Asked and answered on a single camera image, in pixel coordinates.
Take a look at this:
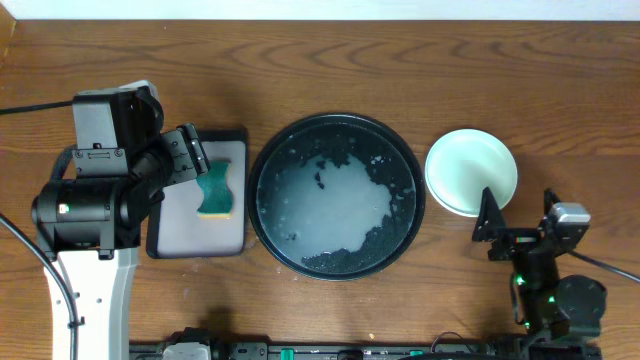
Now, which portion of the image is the black rectangular water tray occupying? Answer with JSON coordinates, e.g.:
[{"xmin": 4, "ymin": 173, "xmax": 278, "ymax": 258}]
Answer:
[{"xmin": 146, "ymin": 127, "xmax": 248, "ymax": 259}]

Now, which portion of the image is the green yellow sponge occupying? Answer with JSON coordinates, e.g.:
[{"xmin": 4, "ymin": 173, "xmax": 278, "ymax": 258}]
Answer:
[{"xmin": 196, "ymin": 161, "xmax": 234, "ymax": 218}]

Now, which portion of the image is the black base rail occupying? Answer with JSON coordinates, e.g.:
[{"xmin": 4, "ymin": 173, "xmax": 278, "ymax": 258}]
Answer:
[{"xmin": 128, "ymin": 327, "xmax": 604, "ymax": 360}]

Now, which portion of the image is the round black tray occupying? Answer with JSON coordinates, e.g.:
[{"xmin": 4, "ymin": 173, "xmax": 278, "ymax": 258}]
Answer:
[{"xmin": 246, "ymin": 112, "xmax": 426, "ymax": 281}]

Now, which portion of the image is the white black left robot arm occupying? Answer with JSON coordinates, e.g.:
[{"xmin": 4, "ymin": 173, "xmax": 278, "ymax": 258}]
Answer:
[{"xmin": 32, "ymin": 124, "xmax": 209, "ymax": 359}]

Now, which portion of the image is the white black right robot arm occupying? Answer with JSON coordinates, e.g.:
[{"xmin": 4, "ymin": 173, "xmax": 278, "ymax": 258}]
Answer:
[{"xmin": 472, "ymin": 187, "xmax": 607, "ymax": 359}]

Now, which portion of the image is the pale green plate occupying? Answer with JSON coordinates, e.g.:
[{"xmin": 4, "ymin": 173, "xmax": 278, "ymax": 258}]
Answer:
[{"xmin": 424, "ymin": 129, "xmax": 519, "ymax": 217}]

